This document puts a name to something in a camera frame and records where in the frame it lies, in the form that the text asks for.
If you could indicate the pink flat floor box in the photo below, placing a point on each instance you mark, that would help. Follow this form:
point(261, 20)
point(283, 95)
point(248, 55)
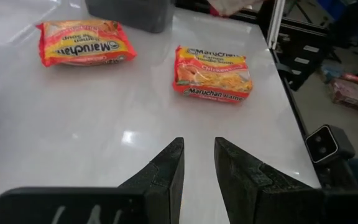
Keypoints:
point(353, 93)

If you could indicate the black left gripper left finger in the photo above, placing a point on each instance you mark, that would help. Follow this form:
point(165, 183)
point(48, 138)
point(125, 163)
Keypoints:
point(154, 199)

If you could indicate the silver aluminium profile bar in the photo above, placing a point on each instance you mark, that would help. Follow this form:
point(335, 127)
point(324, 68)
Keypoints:
point(275, 25)

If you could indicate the orange chicken flavor noodle pack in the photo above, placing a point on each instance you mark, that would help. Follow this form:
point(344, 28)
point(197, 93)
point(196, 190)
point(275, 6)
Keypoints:
point(85, 46)
point(232, 6)
point(213, 77)

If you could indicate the black table-level camera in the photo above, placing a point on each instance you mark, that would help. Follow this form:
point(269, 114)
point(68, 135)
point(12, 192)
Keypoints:
point(322, 144)

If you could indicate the grey plastic bin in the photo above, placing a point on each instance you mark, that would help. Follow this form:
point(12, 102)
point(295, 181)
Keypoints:
point(129, 15)

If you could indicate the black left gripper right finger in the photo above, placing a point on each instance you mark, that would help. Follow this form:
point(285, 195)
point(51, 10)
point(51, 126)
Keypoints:
point(259, 199)

